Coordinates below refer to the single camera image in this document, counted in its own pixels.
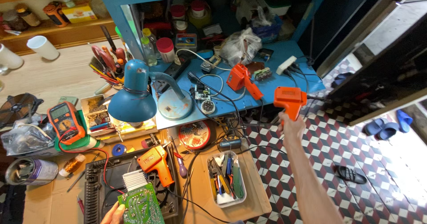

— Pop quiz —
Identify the person's left hand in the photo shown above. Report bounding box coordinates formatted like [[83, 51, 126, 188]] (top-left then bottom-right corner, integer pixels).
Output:
[[100, 203, 126, 224]]

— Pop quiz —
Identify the person's right hand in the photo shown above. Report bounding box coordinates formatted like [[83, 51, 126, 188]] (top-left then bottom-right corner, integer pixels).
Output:
[[278, 111, 307, 145]]

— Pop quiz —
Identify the orange soldering gun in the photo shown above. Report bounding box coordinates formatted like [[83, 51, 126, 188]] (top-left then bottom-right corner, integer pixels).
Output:
[[226, 63, 264, 101], [274, 87, 308, 121], [137, 145, 175, 188]]

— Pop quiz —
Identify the green circuit board with heatsink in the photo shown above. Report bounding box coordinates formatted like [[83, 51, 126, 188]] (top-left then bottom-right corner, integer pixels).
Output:
[[117, 170, 165, 224]]

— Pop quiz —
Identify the blue workbench shelf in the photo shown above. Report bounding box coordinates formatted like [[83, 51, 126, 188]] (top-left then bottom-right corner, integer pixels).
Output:
[[99, 0, 334, 130]]

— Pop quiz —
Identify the small transformer with green terminals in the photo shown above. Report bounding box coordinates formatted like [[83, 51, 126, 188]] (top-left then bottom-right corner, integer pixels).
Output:
[[253, 67, 273, 82]]

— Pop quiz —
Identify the white power strip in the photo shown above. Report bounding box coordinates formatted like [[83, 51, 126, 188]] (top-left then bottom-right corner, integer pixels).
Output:
[[276, 55, 298, 76]]

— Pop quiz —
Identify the dark blue slipper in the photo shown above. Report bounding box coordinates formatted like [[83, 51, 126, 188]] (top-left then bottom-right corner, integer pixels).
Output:
[[332, 72, 354, 87]]

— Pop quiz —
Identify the round solder tin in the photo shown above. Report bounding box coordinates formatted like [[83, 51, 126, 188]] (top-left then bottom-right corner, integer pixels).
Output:
[[200, 99, 216, 115]]

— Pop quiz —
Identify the white tray of tools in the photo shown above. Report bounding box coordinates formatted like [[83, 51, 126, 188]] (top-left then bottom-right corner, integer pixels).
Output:
[[206, 151, 247, 208]]

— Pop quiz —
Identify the clear plastic bag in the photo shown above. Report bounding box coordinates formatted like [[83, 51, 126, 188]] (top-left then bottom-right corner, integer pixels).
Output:
[[221, 27, 263, 67]]

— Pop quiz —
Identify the small green circuit board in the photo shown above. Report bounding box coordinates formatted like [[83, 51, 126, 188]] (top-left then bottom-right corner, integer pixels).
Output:
[[193, 85, 211, 101]]

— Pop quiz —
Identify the black sandal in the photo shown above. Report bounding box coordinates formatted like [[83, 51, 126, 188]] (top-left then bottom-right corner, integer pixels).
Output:
[[334, 165, 368, 185]]

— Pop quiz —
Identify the round red tin lid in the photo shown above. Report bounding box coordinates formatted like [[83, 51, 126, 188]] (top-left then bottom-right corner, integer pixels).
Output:
[[178, 121, 211, 150]]

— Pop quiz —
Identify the blue sandal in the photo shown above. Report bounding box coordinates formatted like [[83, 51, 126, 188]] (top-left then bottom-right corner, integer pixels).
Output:
[[396, 109, 414, 133], [363, 119, 399, 141]]

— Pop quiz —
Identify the blue tape roll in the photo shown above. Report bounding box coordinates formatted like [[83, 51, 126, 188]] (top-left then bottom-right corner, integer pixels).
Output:
[[196, 49, 214, 60]]

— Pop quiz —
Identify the black cabinet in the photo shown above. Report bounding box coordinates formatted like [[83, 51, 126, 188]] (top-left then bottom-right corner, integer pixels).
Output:
[[297, 0, 427, 127]]

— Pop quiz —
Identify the cardboard sheet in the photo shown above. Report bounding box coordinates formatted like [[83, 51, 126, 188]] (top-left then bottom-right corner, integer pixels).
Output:
[[22, 124, 273, 224]]

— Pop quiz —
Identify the black power strip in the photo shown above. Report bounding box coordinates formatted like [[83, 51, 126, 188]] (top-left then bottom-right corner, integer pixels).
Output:
[[156, 55, 193, 93]]

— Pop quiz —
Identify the white jar with red lid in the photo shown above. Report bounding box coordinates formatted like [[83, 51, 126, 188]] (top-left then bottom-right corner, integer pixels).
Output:
[[155, 37, 177, 63]]

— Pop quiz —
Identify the clear bottle with yellow cap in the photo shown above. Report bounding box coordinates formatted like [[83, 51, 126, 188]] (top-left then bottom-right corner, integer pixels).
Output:
[[140, 36, 157, 67]]

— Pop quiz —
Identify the blue desk lamp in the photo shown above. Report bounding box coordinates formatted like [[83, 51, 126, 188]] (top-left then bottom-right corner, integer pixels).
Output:
[[107, 59, 193, 123]]

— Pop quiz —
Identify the blue solder spool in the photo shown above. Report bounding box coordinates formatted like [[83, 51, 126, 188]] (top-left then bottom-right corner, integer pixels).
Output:
[[111, 143, 127, 157]]

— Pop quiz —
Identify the holder of scissors and screwdrivers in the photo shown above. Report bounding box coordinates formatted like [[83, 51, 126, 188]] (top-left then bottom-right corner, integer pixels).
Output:
[[89, 25, 129, 86]]

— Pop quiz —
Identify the compartment box of small parts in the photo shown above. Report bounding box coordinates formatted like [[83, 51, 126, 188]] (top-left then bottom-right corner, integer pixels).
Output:
[[80, 94, 115, 133]]

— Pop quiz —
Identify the black appliance housing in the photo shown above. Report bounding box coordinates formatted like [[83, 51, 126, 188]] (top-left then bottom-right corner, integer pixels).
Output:
[[83, 147, 179, 224]]

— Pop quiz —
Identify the green round container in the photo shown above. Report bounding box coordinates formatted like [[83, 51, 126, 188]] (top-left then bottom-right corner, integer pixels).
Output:
[[54, 110, 105, 153]]

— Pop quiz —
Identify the red multimeter lead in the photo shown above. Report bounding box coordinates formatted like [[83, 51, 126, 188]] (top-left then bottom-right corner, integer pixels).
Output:
[[57, 127, 125, 194]]

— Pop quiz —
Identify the orange digital multimeter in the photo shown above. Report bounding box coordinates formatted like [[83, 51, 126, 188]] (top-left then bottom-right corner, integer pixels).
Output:
[[47, 101, 87, 146]]

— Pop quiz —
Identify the white plastic cup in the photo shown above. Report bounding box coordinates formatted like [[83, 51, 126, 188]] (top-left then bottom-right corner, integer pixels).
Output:
[[0, 43, 24, 70], [27, 35, 60, 61]]

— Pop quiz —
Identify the wooden shelf with clutter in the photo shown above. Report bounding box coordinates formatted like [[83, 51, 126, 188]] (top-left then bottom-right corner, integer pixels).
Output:
[[0, 0, 119, 56]]

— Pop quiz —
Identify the metal tin can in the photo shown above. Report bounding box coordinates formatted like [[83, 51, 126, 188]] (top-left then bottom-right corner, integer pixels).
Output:
[[5, 157, 59, 186]]

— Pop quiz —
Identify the plastic bag of parts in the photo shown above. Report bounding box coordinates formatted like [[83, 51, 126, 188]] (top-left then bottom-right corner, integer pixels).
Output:
[[0, 122, 56, 157]]

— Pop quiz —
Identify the black cooling fan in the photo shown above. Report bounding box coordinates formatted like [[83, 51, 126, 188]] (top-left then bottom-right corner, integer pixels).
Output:
[[0, 93, 44, 128]]

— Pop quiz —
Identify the purple handled screwdriver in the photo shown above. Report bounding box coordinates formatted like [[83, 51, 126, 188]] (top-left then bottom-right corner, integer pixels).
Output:
[[170, 137, 188, 179]]

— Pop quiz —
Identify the copper wire coil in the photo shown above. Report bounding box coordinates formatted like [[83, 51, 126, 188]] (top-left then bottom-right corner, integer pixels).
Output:
[[59, 153, 87, 177]]

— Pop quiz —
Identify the red handled screwdriver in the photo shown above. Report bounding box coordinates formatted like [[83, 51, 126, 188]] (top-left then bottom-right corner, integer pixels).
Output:
[[76, 195, 86, 215]]

